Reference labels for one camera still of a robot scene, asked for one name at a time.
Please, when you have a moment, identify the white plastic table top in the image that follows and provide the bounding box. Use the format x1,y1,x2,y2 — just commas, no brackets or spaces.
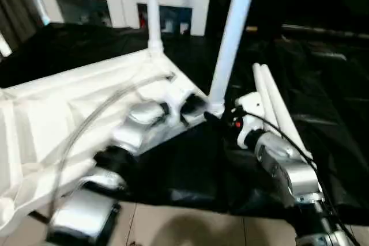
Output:
0,49,215,236

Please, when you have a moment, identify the black table mat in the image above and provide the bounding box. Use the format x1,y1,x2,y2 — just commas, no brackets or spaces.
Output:
0,21,369,219

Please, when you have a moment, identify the silver metal rod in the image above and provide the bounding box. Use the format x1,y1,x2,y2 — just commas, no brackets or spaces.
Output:
281,24,369,39

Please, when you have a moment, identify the grey curtain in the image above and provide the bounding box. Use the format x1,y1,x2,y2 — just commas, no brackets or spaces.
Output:
0,0,50,51

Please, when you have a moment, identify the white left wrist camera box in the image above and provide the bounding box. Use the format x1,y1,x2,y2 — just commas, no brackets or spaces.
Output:
163,88,194,127

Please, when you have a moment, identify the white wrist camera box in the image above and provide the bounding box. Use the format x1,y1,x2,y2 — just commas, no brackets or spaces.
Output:
163,88,194,127
233,92,266,147

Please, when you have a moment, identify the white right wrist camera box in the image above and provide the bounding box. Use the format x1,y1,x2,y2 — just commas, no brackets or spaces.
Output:
233,92,266,147

